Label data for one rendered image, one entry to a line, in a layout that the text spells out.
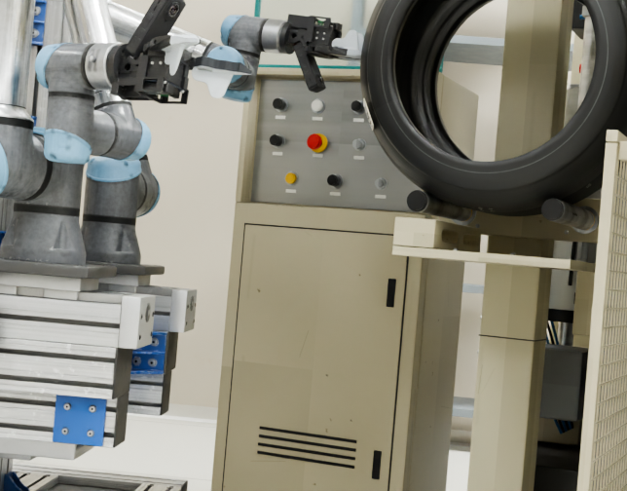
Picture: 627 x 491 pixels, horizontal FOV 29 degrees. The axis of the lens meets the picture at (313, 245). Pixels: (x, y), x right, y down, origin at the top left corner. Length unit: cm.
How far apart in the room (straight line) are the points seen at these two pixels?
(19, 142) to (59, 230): 18
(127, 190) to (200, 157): 333
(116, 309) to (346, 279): 118
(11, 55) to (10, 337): 48
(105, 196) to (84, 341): 58
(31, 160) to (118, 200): 57
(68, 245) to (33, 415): 31
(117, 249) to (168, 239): 334
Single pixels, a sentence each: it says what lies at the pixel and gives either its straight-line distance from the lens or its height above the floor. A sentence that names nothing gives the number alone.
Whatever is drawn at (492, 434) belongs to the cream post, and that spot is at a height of 40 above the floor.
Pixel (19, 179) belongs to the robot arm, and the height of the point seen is 85.
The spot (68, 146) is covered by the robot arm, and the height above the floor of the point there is 91.
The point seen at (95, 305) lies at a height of 65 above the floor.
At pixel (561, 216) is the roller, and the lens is 244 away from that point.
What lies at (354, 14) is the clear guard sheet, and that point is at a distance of 331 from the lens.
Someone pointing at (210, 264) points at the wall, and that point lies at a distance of 595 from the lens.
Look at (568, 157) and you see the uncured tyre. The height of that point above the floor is 100.
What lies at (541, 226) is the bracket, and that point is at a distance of 280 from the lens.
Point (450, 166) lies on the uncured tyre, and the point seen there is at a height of 97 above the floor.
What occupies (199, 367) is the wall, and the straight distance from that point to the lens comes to 598.
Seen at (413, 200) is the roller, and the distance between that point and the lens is 252.
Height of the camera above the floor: 77
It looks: 1 degrees up
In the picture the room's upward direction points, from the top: 5 degrees clockwise
